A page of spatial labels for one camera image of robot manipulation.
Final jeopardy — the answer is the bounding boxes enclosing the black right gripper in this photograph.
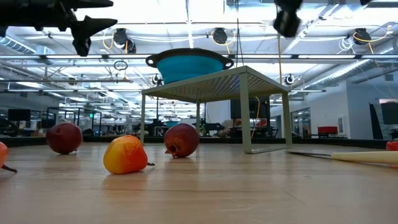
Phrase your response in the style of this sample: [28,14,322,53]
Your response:
[273,0,303,37]

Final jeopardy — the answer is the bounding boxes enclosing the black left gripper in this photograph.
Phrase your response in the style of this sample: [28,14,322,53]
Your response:
[37,0,118,40]

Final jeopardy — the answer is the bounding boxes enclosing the blue grey collapsible colander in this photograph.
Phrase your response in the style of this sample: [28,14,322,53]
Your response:
[145,47,234,85]

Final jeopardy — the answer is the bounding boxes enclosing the dark red pomegranate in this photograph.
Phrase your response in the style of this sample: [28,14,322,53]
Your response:
[45,121,84,155]
[164,123,200,159]

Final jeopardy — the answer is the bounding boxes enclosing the small orange yellow pear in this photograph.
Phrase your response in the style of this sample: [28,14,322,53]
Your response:
[103,134,155,175]
[0,141,18,174]

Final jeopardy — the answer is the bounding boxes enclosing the long ceiling light bar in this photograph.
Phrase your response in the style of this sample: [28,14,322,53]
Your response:
[0,54,398,60]

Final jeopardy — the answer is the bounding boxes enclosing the black cabinet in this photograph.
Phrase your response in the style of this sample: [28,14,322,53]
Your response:
[230,95,271,138]

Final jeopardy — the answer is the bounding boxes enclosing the green perforated metal riser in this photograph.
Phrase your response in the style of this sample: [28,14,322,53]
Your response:
[139,65,294,155]

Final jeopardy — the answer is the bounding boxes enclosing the red storage box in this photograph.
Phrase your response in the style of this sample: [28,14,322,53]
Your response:
[317,126,339,135]

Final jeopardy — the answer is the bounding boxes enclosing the black monitor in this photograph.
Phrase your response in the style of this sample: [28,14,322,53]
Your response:
[7,108,31,122]

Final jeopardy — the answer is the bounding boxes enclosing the cream stick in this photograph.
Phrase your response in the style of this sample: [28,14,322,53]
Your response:
[331,151,398,166]

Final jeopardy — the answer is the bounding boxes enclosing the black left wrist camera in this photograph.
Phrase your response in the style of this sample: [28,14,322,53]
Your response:
[72,37,93,57]

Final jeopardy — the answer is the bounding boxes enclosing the black hanging cable loop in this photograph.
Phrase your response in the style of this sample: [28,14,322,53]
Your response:
[113,60,129,72]

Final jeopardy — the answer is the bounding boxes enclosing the black aluminium table frame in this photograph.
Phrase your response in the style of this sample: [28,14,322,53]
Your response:
[0,136,398,149]

